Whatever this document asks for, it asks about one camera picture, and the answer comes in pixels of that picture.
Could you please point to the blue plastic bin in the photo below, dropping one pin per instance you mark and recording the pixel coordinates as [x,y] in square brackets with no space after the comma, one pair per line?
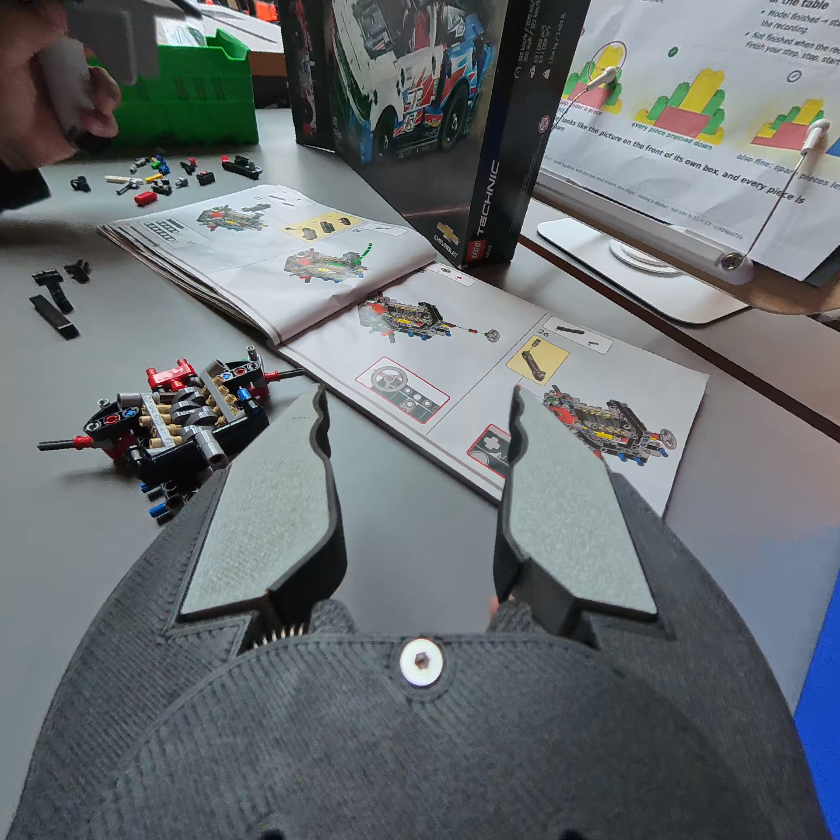
[820,754]

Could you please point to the printed instruction sheet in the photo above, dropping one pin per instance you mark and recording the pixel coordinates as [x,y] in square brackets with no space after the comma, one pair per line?
[689,39]

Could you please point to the black lego block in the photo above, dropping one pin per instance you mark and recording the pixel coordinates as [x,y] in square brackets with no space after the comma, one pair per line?
[246,167]

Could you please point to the short black lego beam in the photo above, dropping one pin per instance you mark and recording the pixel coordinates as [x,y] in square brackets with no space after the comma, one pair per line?
[64,298]

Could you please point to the white document stand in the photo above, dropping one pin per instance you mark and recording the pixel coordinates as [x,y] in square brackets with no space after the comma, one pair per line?
[577,239]

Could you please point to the wooden backing board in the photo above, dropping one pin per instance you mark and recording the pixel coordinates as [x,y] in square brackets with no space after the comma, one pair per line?
[800,295]

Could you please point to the partly built lego model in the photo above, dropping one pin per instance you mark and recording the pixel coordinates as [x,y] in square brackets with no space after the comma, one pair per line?
[177,420]

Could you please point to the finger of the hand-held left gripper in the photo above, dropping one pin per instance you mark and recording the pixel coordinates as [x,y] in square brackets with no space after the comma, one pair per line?
[170,8]
[131,46]

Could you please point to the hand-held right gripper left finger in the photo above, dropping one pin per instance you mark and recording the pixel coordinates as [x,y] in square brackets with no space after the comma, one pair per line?
[262,518]

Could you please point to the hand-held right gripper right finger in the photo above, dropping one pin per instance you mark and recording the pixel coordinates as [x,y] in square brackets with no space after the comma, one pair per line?
[577,525]

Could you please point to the long black lego beam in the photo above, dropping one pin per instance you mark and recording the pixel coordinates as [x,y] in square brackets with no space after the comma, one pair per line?
[52,317]

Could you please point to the red two-hole lego beam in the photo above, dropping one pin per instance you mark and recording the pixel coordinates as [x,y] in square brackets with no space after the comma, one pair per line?
[145,197]

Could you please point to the black lego set box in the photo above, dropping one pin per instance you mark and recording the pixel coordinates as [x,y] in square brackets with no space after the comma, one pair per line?
[420,98]

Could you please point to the white thin lego liftarm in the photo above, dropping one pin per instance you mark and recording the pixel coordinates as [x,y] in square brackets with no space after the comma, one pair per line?
[123,178]

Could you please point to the grey lego axle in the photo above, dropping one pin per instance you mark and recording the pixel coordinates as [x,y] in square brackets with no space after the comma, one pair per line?
[124,188]

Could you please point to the black lego connector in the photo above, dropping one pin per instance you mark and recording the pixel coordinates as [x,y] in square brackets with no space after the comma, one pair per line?
[77,270]

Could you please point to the lego instruction booklet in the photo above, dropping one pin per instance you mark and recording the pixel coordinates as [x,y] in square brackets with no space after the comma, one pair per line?
[472,380]

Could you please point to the green plastic bin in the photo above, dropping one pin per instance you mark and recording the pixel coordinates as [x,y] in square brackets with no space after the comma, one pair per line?
[190,105]

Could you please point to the person's left hand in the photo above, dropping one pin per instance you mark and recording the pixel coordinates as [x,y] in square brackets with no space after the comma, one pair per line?
[23,98]

